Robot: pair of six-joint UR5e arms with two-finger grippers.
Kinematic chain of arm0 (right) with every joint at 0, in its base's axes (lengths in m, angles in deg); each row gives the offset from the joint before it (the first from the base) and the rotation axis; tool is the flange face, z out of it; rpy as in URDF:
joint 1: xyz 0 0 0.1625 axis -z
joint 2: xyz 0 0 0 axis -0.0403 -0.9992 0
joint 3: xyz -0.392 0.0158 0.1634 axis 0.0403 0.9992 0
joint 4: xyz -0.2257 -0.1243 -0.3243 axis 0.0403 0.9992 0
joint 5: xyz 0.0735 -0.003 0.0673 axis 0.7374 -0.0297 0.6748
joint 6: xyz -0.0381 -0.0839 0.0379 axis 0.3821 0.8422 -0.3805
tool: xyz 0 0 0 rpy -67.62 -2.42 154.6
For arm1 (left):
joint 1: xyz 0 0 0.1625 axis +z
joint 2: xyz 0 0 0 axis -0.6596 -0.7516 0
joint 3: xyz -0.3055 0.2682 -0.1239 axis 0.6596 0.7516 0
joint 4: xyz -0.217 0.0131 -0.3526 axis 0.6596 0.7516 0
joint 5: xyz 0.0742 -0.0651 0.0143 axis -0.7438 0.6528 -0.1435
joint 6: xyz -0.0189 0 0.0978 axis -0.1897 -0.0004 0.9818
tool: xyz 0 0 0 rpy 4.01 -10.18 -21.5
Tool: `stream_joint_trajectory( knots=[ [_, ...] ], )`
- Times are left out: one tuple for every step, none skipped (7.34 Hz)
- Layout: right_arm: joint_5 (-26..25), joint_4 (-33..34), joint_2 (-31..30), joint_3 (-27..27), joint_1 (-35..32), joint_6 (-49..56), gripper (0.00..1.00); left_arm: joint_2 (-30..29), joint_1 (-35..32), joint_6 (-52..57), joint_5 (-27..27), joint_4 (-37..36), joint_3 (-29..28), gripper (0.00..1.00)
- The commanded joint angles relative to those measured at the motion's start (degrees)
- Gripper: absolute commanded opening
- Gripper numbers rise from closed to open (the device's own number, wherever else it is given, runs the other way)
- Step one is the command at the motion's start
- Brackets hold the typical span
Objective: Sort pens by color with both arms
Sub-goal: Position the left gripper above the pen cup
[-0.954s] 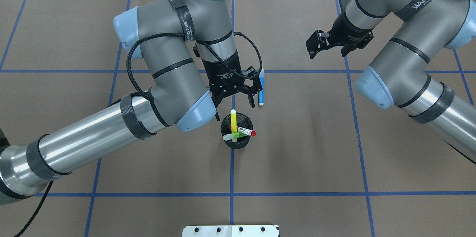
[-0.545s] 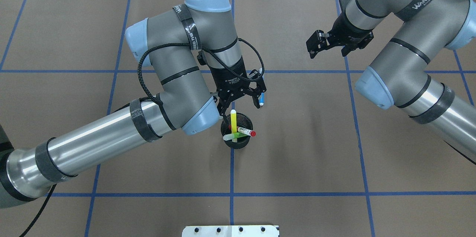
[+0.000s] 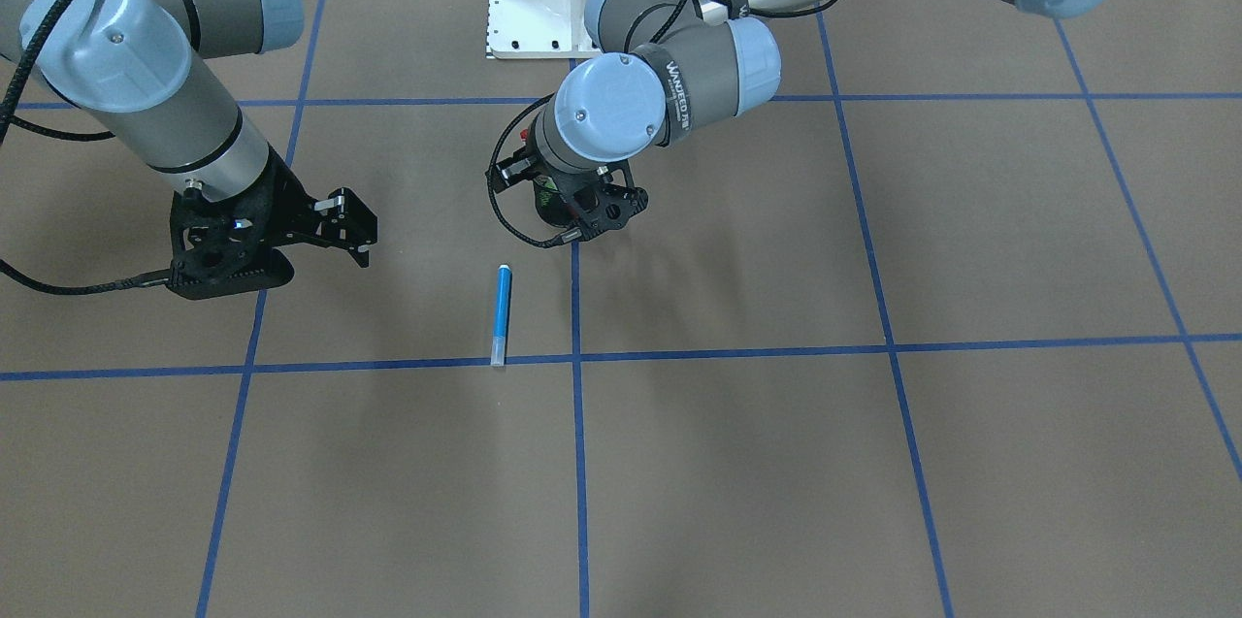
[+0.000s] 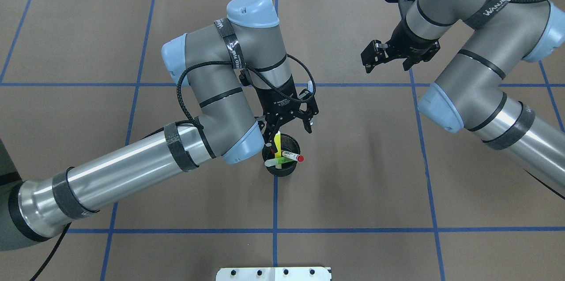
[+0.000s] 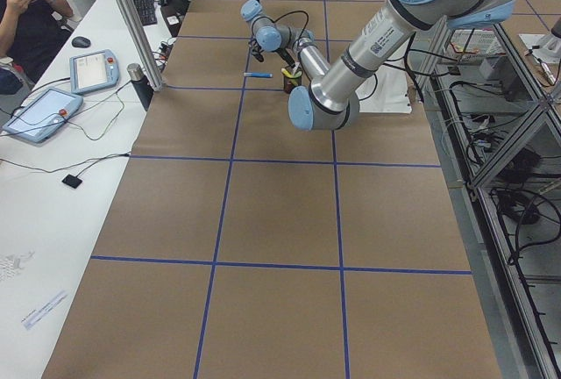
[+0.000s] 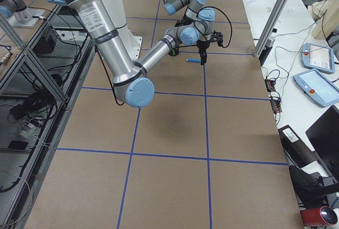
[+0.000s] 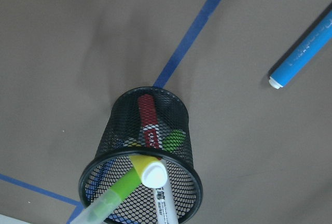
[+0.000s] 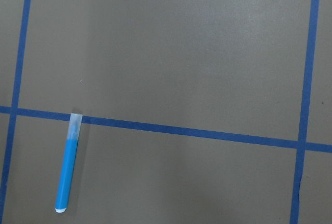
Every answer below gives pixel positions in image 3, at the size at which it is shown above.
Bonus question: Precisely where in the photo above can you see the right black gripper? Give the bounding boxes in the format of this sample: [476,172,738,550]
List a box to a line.
[232,146,378,268]

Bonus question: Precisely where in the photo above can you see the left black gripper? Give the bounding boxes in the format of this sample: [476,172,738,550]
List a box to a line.
[494,146,584,195]

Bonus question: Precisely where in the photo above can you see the blue highlighter pen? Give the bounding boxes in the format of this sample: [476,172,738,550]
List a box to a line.
[489,264,513,369]

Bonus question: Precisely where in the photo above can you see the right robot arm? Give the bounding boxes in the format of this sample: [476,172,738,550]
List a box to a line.
[2,0,378,280]

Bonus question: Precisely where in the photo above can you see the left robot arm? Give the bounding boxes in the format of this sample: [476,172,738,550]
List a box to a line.
[488,0,1104,194]

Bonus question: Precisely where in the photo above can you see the black mesh pen cup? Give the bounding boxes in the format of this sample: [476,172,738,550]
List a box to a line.
[532,176,573,230]

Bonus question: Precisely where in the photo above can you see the brown paper table cover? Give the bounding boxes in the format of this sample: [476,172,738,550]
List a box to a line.
[2,0,1241,617]

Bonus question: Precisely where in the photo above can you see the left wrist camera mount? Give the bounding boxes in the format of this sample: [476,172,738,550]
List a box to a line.
[549,161,650,243]

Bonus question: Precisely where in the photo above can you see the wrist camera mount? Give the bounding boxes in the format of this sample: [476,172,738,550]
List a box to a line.
[166,189,294,300]
[549,161,650,243]

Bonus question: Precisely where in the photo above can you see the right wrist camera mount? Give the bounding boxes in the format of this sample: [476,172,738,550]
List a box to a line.
[166,189,294,300]

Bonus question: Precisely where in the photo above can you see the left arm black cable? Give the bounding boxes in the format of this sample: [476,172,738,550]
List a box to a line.
[483,0,738,249]

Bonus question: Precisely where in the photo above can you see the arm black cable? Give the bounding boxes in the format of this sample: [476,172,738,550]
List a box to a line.
[483,0,738,249]
[0,0,176,297]

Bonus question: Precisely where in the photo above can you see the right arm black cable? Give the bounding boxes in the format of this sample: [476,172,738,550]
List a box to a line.
[0,0,176,297]

